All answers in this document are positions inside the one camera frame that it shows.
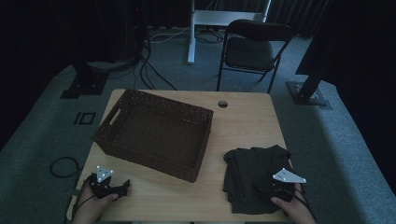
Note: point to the person's right hand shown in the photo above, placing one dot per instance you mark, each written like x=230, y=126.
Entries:
x=291, y=205

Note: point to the black stand with square base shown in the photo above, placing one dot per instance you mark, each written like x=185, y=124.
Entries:
x=85, y=84

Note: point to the white metal desk frame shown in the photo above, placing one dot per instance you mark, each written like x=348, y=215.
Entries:
x=193, y=37

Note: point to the dark curtain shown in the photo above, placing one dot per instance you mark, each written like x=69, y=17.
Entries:
x=299, y=15

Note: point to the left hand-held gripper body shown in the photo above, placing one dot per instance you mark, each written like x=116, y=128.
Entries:
x=102, y=186

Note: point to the grey tape piece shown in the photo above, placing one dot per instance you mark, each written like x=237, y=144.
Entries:
x=72, y=191

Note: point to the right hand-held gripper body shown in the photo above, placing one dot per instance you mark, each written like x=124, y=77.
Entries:
x=285, y=186

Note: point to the person's left hand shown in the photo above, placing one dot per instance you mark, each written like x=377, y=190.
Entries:
x=93, y=205

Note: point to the black folding chair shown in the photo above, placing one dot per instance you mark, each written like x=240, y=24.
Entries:
x=249, y=53

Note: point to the black slanted stand with base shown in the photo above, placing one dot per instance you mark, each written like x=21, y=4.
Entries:
x=308, y=93

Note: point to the brown wicker basket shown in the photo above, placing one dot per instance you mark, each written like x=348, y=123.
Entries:
x=155, y=137

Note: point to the dark garment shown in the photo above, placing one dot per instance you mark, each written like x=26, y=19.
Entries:
x=246, y=174

